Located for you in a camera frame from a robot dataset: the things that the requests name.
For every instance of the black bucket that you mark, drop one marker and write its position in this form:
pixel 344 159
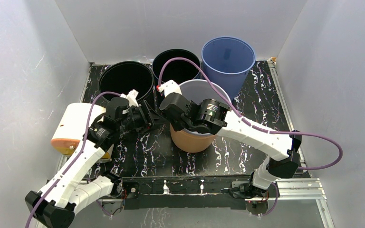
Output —
pixel 125 76

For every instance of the orange bucket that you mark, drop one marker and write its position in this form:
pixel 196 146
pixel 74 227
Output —
pixel 191 142

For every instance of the dark navy bucket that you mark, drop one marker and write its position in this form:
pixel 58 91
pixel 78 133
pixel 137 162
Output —
pixel 179 70

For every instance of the blue bucket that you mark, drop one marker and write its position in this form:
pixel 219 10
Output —
pixel 227 62

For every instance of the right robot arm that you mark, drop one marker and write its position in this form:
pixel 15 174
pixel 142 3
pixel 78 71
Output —
pixel 282 162

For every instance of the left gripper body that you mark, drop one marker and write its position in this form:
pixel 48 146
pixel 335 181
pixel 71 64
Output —
pixel 139 121

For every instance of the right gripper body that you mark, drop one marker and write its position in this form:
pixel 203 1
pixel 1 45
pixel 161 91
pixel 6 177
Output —
pixel 172 105

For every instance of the aluminium frame rail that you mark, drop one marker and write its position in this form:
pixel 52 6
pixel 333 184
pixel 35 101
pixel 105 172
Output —
pixel 215 192

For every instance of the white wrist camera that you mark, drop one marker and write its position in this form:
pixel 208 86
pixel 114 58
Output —
pixel 169 87
pixel 131 97

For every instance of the grey white bucket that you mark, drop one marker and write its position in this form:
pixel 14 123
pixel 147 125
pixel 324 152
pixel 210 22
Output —
pixel 201 91

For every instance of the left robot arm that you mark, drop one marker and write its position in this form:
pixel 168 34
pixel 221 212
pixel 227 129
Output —
pixel 57 203

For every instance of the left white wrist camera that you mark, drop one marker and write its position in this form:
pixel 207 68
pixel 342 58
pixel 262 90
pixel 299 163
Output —
pixel 131 97

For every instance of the white orange lying container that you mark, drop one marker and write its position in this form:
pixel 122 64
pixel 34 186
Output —
pixel 71 128

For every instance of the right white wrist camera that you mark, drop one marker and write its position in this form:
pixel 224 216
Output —
pixel 169 87

